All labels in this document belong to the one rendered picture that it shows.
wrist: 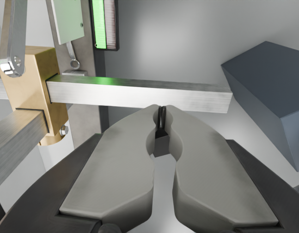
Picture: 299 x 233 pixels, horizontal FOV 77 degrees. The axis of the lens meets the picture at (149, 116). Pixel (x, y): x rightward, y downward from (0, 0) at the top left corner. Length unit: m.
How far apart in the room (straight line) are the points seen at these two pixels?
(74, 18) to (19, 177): 0.47
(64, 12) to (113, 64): 0.82
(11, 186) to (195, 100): 0.54
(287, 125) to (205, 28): 0.65
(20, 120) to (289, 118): 0.64
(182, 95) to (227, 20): 0.92
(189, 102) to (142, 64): 0.88
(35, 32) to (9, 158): 0.36
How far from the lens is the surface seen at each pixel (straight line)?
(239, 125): 1.39
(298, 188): 0.64
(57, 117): 0.30
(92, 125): 0.48
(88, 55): 0.41
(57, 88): 0.27
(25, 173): 0.68
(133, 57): 1.11
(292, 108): 0.68
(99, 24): 0.39
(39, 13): 0.53
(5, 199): 0.64
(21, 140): 0.26
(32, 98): 0.28
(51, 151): 0.70
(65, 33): 0.33
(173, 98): 0.25
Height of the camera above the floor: 1.08
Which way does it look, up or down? 60 degrees down
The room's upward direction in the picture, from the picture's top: 175 degrees counter-clockwise
